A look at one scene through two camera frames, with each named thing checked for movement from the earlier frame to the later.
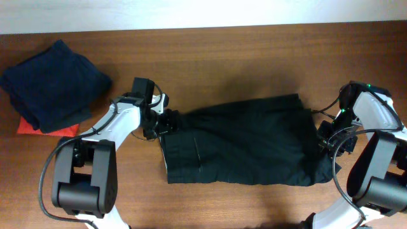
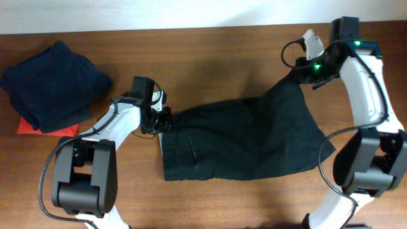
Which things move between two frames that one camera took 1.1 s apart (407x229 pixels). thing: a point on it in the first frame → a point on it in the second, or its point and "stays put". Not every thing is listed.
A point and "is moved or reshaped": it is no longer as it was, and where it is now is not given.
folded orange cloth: (25, 126) stays put
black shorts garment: (271, 140) is moved or reshaped
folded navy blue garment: (56, 89) stays put
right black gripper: (326, 136) → (305, 74)
